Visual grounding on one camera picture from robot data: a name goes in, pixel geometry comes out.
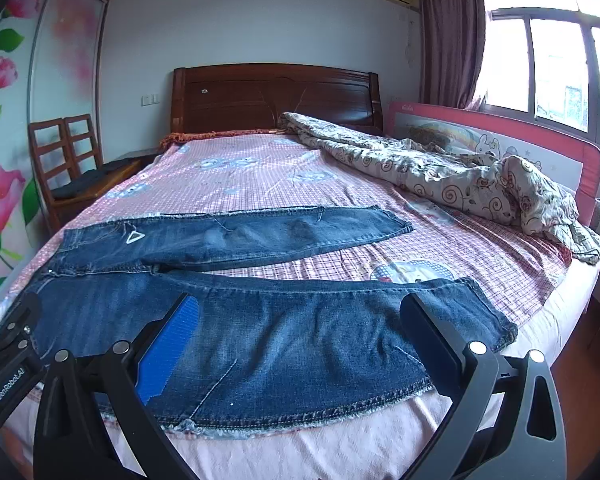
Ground purple curtain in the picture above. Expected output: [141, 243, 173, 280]
[419, 0, 490, 110]

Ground dark cushion on chair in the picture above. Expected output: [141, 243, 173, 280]
[50, 158, 131, 200]

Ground window with frame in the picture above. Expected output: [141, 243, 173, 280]
[483, 0, 600, 144]

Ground blue denim jeans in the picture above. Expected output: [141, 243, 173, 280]
[28, 206, 517, 438]

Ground floral patterned quilt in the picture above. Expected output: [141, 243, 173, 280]
[278, 112, 600, 264]

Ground dark wooden nightstand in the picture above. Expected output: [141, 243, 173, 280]
[117, 148, 162, 160]

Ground orange fringed blanket edge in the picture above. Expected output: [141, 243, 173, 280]
[159, 129, 283, 151]

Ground dark wooden headboard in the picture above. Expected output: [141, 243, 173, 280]
[170, 63, 384, 136]

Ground white wall socket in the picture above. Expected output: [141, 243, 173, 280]
[140, 93, 160, 106]

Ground wooden chair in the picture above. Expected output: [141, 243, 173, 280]
[28, 114, 147, 233]

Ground pink bed guard rail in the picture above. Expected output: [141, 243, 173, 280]
[385, 101, 600, 228]

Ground pink checked bed sheet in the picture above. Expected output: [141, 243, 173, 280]
[0, 131, 571, 340]

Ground floral sliding wardrobe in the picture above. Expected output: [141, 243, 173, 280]
[0, 0, 105, 290]

